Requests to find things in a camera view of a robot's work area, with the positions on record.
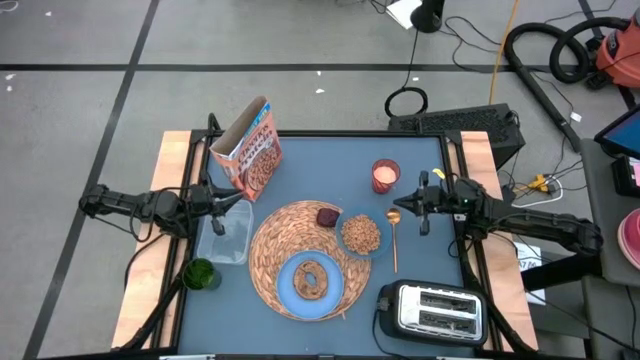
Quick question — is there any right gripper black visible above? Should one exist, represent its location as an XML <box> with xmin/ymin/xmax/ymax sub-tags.
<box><xmin>393</xmin><ymin>170</ymin><xmax>470</xmax><ymax>237</ymax></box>

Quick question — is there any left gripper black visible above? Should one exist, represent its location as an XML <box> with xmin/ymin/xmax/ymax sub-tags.
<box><xmin>192</xmin><ymin>172</ymin><xmax>247</xmax><ymax>237</ymax></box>

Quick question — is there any gold spoon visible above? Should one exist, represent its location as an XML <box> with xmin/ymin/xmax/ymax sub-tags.
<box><xmin>384</xmin><ymin>207</ymin><xmax>403</xmax><ymax>275</ymax></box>

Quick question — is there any orange Cheerios cereal box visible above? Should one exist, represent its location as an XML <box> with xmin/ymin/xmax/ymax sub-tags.
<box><xmin>209</xmin><ymin>95</ymin><xmax>284</xmax><ymax>203</ymax></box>

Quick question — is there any dark red plum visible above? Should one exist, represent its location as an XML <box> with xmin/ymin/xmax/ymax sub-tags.
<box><xmin>316</xmin><ymin>207</ymin><xmax>341</xmax><ymax>229</ymax></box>

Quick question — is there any brown bagel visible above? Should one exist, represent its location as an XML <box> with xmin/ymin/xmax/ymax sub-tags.
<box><xmin>292</xmin><ymin>259</ymin><xmax>330</xmax><ymax>301</ymax></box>

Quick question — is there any red glass with juice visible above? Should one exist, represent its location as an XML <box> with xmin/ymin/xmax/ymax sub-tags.
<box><xmin>370</xmin><ymin>158</ymin><xmax>402</xmax><ymax>195</ymax></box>

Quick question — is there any clear plastic container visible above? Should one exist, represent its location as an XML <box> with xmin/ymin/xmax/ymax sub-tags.
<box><xmin>196</xmin><ymin>198</ymin><xmax>255</xmax><ymax>266</ymax></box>

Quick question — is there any cereal rings heap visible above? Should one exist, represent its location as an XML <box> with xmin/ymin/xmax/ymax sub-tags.
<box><xmin>340</xmin><ymin>213</ymin><xmax>382</xmax><ymax>256</ymax></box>

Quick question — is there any round woven placemat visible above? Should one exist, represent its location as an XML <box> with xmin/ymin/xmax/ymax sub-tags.
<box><xmin>248</xmin><ymin>199</ymin><xmax>374</xmax><ymax>322</ymax></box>

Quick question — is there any green glass cup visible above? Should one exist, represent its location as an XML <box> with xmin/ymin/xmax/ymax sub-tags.
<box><xmin>182</xmin><ymin>257</ymin><xmax>223</xmax><ymax>292</ymax></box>

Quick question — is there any black computer case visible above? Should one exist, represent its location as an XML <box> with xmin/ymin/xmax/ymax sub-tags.
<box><xmin>388</xmin><ymin>103</ymin><xmax>526</xmax><ymax>169</ymax></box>

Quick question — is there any blue plate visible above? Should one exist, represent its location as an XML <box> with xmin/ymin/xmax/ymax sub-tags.
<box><xmin>275</xmin><ymin>249</ymin><xmax>345</xmax><ymax>321</ymax></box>

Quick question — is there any black and chrome toaster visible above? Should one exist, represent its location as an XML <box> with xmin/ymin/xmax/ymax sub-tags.
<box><xmin>377</xmin><ymin>278</ymin><xmax>490</xmax><ymax>349</ymax></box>

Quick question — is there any yellow power plug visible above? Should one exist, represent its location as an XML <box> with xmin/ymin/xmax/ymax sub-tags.
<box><xmin>519</xmin><ymin>173</ymin><xmax>551</xmax><ymax>195</ymax></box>

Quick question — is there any white printed label sheet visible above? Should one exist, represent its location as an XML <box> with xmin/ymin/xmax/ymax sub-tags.
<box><xmin>514</xmin><ymin>242</ymin><xmax>547</xmax><ymax>306</ymax></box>

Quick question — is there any black bar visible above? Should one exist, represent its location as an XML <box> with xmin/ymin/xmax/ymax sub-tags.
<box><xmin>520</xmin><ymin>249</ymin><xmax>604</xmax><ymax>292</ymax></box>

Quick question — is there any black round stand base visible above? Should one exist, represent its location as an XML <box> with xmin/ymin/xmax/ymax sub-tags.
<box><xmin>409</xmin><ymin>0</ymin><xmax>446</xmax><ymax>34</ymax></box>

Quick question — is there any white paper sheet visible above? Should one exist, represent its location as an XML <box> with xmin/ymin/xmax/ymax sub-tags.
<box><xmin>385</xmin><ymin>0</ymin><xmax>424</xmax><ymax>30</ymax></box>

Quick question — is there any grey side table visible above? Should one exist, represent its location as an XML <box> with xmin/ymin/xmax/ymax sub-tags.
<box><xmin>579</xmin><ymin>138</ymin><xmax>640</xmax><ymax>287</ymax></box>

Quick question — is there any small black device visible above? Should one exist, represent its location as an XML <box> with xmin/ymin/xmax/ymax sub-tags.
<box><xmin>610</xmin><ymin>155</ymin><xmax>640</xmax><ymax>197</ymax></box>

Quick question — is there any pink round object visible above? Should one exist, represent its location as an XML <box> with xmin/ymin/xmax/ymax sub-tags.
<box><xmin>617</xmin><ymin>208</ymin><xmax>640</xmax><ymax>271</ymax></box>

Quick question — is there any tablet with blue screen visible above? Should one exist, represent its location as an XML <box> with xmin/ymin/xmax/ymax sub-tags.
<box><xmin>593</xmin><ymin>107</ymin><xmax>640</xmax><ymax>160</ymax></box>

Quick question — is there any orange vacuum cleaner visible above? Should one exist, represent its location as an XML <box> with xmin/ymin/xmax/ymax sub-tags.
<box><xmin>594</xmin><ymin>9</ymin><xmax>640</xmax><ymax>90</ymax></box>

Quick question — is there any black toaster cable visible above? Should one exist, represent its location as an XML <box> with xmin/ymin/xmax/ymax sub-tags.
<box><xmin>370</xmin><ymin>297</ymin><xmax>401</xmax><ymax>360</ymax></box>

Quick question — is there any white cable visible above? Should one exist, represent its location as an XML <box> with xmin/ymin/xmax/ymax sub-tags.
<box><xmin>510</xmin><ymin>177</ymin><xmax>565</xmax><ymax>209</ymax></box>

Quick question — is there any black looped cable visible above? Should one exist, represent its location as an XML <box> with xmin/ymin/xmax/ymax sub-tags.
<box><xmin>383</xmin><ymin>27</ymin><xmax>431</xmax><ymax>119</ymax></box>

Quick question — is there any thin black tangled cable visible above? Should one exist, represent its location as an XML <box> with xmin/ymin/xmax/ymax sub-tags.
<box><xmin>443</xmin><ymin>14</ymin><xmax>507</xmax><ymax>75</ymax></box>

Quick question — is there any black vacuum hose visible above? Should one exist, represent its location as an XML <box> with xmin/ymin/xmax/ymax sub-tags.
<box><xmin>503</xmin><ymin>16</ymin><xmax>632</xmax><ymax>154</ymax></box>

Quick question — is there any yellow cable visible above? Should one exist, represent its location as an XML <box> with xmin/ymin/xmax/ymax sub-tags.
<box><xmin>488</xmin><ymin>0</ymin><xmax>521</xmax><ymax>106</ymax></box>

